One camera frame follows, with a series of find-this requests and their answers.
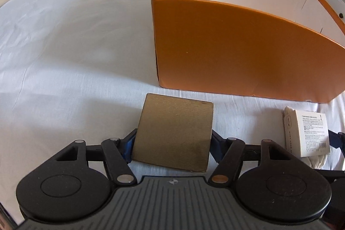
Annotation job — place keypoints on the white printed small carton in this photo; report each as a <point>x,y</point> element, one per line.
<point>310,132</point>

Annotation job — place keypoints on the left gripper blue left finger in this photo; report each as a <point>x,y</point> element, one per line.
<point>127,145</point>

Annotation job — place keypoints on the orange cardboard box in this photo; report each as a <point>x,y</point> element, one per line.
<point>278,49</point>

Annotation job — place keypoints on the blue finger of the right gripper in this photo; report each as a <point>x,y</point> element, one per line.
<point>337,140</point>

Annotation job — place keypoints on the gold brown square box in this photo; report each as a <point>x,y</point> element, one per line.
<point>174,132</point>

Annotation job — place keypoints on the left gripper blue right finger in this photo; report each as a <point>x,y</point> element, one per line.
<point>216,146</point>

